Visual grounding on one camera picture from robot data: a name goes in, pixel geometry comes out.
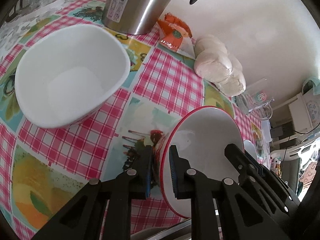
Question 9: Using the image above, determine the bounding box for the small white square bowl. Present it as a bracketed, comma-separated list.
[15, 24, 131, 129]

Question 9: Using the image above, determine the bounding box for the large steel plate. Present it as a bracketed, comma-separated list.
[131, 218, 191, 240]

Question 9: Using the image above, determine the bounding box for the bag of steamed buns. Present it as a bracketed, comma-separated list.
[194, 34, 246, 97]

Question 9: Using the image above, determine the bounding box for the red rimmed strawberry bowl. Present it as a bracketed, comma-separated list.
[153, 106, 244, 218]

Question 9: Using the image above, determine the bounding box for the black cable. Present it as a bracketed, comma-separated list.
[282, 119, 320, 160]

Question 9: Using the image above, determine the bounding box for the steel thermos jug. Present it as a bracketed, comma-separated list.
[101, 0, 217, 36]

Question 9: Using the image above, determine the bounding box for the checkered picture tablecloth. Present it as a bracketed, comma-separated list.
[1, 0, 264, 239]

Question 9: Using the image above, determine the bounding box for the large pale blue bowl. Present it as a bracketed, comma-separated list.
[244, 140, 258, 164]

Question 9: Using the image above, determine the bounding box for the orange snack packet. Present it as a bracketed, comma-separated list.
[157, 13, 195, 59]

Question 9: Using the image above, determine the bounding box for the glass mug with handle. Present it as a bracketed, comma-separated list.
[234, 78, 274, 121]

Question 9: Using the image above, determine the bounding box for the grey floral cloth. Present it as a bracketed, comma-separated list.
[1, 15, 35, 58]

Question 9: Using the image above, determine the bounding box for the white round tray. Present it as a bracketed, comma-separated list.
[5, 0, 68, 24]

